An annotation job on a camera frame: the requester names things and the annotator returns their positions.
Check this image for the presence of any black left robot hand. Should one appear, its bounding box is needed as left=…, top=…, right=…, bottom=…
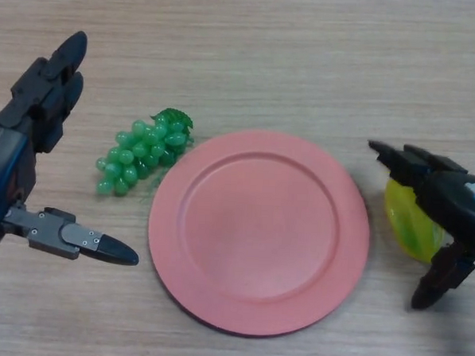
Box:
left=0, top=26, right=152, bottom=267

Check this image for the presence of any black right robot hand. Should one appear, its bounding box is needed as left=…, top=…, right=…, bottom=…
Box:
left=358, top=139, right=475, bottom=315

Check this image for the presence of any yellow starfruit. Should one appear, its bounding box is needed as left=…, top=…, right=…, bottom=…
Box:
left=380, top=175, right=450, bottom=265

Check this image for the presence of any pink round plate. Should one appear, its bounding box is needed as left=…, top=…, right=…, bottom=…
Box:
left=142, top=124, right=376, bottom=346

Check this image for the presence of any green grape bunch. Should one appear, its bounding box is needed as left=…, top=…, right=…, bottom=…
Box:
left=94, top=104, right=197, bottom=201

